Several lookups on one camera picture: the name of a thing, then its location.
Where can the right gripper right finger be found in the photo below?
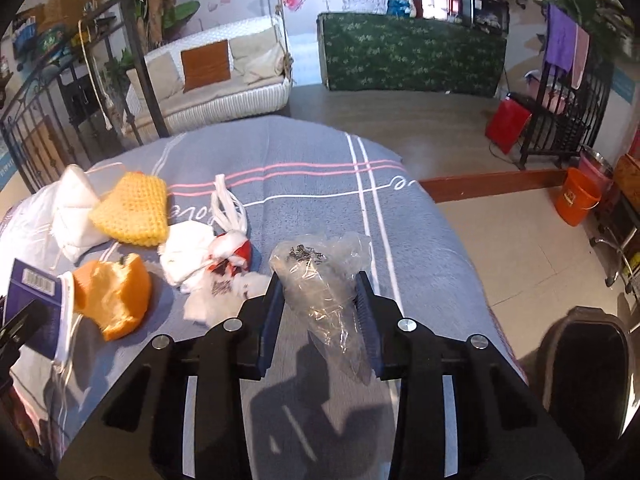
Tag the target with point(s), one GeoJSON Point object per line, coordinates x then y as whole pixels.
{"type": "Point", "coordinates": [459, 400]}

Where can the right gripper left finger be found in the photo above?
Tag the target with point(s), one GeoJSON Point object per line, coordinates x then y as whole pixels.
{"type": "Point", "coordinates": [137, 430]}

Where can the purple white plastic package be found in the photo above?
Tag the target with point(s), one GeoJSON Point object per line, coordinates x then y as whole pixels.
{"type": "Point", "coordinates": [26, 284]}

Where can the orange peel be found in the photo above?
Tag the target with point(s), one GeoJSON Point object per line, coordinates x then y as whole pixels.
{"type": "Point", "coordinates": [113, 295]}

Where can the white face mask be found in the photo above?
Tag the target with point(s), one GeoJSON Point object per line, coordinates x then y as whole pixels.
{"type": "Point", "coordinates": [71, 228]}

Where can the white red plastic bag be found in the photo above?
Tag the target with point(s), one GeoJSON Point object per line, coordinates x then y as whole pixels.
{"type": "Point", "coordinates": [225, 280]}

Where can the white tissue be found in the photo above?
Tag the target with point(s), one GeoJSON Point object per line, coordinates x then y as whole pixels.
{"type": "Point", "coordinates": [184, 253]}

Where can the yellow foam fruit net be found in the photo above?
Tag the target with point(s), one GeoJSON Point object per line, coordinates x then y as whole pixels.
{"type": "Point", "coordinates": [135, 211]}

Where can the clear plastic bag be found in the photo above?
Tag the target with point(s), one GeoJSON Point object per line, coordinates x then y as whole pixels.
{"type": "Point", "coordinates": [318, 276]}

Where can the black trash bin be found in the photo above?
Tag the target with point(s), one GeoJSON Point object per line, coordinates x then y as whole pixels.
{"type": "Point", "coordinates": [583, 376]}

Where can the orange plastic bucket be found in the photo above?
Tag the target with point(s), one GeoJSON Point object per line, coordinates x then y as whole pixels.
{"type": "Point", "coordinates": [578, 196]}

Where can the orange patterned box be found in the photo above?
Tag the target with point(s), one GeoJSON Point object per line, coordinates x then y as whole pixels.
{"type": "Point", "coordinates": [627, 179]}

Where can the red bag on floor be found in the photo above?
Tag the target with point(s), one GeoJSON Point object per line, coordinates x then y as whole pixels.
{"type": "Point", "coordinates": [507, 124]}

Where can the black metal rack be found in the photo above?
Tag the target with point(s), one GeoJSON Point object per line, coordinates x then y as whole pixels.
{"type": "Point", "coordinates": [563, 119]}

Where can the brown cushion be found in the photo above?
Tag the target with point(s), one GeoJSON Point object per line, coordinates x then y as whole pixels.
{"type": "Point", "coordinates": [205, 65]}

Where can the white wicker swing sofa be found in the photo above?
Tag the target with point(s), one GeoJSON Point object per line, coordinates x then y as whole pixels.
{"type": "Point", "coordinates": [260, 80]}

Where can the green patterned covered table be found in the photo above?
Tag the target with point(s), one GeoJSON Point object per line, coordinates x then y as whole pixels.
{"type": "Point", "coordinates": [360, 51]}

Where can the pink towel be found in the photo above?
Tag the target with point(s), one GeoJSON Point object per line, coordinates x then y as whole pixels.
{"type": "Point", "coordinates": [581, 52]}

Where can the purple towel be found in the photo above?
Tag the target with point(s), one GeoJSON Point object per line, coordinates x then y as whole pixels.
{"type": "Point", "coordinates": [561, 39]}

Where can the small television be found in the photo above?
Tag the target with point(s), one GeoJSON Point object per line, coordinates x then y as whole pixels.
{"type": "Point", "coordinates": [490, 16]}

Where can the potted green plant right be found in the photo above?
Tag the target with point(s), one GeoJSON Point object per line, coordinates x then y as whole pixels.
{"type": "Point", "coordinates": [598, 17]}

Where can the black iron bed frame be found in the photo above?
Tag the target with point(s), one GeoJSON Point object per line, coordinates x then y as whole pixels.
{"type": "Point", "coordinates": [88, 98]}

